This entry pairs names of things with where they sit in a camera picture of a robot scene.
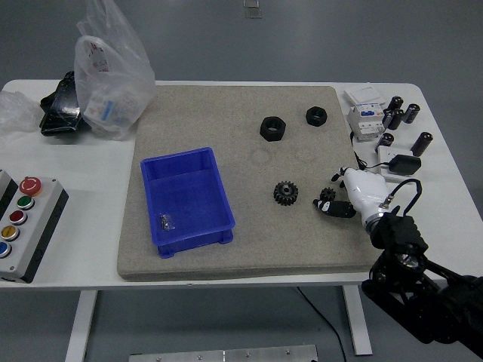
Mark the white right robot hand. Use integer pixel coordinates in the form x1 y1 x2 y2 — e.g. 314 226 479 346
312 167 392 228

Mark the large black gear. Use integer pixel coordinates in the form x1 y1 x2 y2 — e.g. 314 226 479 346
272 180 300 207

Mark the small black hex nut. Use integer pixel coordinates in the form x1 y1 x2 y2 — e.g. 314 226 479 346
304 106 328 127

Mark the white flat card box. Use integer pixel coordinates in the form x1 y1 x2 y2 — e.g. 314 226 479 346
343 85 386 108

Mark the large black hex nut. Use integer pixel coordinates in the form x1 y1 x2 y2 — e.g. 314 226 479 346
259 115 288 143

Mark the blue plastic box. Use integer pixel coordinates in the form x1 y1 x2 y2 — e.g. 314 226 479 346
140 146 237 260

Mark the grey push-button control box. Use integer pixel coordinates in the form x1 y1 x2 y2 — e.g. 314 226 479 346
0 176 70 284

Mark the white circuit breaker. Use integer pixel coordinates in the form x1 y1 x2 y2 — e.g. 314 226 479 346
346 103 386 144

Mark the grey-brown foam mat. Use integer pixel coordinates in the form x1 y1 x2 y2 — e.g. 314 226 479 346
115 85 379 282

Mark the white table leg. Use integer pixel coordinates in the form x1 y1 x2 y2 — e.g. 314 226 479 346
340 285 374 357
64 289 99 362

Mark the small clear screw bag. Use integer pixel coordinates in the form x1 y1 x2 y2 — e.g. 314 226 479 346
158 213 177 232

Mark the clear plastic bag with packets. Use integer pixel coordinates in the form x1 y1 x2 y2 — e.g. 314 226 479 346
73 0 157 142

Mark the black bagged machine part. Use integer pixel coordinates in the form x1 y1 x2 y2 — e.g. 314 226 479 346
39 70 92 139

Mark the red mushroom stop button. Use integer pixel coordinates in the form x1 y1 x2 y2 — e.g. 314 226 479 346
19 176 42 197

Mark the red push button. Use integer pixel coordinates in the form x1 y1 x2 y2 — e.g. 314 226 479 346
8 210 29 227

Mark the crumpled clear plastic wrap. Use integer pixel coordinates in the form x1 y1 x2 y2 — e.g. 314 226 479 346
0 90 43 139

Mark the yellow push button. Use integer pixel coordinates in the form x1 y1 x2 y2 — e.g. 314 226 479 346
0 225 21 242

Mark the white wall switch plate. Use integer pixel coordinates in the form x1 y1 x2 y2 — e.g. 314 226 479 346
377 146 418 185

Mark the black power adapter with cord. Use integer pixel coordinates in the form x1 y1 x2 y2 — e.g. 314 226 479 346
352 149 423 176

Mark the black floor cable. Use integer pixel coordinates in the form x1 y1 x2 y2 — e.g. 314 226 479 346
295 286 349 362

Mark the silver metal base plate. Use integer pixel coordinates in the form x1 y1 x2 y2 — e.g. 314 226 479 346
128 344 319 362

